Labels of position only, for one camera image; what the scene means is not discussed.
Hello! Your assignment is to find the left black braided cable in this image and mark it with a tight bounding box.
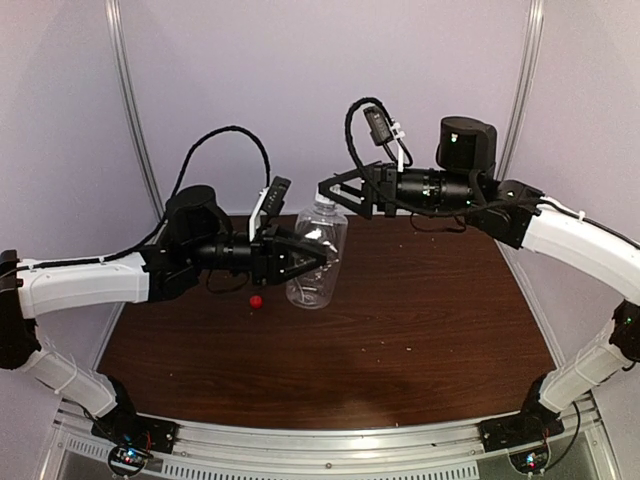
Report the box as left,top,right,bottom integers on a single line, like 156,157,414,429
0,124,274,294

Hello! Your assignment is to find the right aluminium frame post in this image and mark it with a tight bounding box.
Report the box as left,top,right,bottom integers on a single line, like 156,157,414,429
496,0,546,180

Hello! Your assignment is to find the aluminium frame post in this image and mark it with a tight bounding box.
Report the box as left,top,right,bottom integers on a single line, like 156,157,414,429
104,0,163,220
496,0,546,180

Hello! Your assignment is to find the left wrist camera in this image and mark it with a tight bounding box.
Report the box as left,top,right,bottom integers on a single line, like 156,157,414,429
248,176,291,240

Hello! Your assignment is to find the white bottle cap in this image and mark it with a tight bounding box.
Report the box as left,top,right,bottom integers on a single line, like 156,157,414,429
314,192,337,208

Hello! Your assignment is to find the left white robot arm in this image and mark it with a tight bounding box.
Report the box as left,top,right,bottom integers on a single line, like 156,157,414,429
1,178,327,444

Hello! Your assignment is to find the aluminium front rail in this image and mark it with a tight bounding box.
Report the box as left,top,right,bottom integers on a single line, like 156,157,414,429
35,395,622,479

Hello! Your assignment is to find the clear plastic bottle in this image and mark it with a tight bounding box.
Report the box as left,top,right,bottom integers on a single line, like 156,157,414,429
284,198,349,311

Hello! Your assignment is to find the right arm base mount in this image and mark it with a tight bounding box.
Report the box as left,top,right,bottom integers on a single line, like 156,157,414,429
478,375,565,477

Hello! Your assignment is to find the right black braided cable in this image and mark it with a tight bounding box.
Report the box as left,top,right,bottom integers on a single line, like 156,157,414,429
343,96,640,249

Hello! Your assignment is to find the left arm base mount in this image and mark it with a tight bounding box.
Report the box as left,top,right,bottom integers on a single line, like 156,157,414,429
85,375,178,479

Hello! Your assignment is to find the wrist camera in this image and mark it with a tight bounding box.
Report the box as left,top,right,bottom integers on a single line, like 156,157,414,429
363,106,404,173
248,176,291,240

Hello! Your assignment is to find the black braided cable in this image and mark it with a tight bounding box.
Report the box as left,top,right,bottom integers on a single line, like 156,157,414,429
0,124,274,294
343,96,640,249

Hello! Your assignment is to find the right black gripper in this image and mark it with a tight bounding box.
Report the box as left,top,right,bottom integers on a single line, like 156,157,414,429
317,159,477,220

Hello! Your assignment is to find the left aluminium frame post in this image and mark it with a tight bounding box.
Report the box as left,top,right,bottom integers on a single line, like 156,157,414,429
104,0,163,220

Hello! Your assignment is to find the red bottle cap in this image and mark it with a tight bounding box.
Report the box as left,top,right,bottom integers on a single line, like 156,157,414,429
249,295,264,310

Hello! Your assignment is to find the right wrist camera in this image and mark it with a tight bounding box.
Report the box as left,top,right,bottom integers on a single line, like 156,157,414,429
363,106,404,173

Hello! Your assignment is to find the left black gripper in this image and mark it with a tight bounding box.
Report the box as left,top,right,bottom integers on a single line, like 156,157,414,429
186,222,327,285

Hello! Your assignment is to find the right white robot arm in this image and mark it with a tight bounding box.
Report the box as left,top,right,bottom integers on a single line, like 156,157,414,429
318,116,639,442

